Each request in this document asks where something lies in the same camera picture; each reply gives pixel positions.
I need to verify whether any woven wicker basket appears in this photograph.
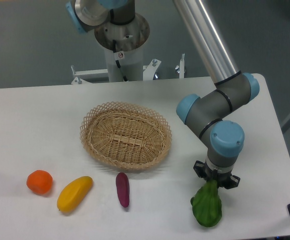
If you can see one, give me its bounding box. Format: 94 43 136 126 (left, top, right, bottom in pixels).
80 101 172 171

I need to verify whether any orange fruit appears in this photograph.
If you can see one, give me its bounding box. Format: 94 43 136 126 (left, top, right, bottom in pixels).
26 170 53 195

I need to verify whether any white metal frame bracket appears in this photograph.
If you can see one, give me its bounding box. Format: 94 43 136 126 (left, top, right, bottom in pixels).
70 52 187 85

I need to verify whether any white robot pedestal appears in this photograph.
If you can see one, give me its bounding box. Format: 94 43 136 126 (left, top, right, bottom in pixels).
94 13 150 68

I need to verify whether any yellow mango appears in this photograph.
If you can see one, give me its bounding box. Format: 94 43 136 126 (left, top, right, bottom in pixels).
56 176 94 214

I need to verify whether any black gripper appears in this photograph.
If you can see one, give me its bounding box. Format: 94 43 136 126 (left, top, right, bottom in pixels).
193 160 241 189

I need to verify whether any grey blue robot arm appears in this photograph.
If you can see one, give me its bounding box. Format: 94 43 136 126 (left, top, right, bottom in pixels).
65 0 260 189

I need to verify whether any green bok choy vegetable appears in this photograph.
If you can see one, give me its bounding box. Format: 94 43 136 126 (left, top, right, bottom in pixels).
190 180 222 228

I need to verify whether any purple sweet potato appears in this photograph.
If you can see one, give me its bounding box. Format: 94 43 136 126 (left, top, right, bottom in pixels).
115 172 130 208

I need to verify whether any black base cable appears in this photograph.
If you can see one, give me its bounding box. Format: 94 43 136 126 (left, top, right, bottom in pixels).
111 39 130 82

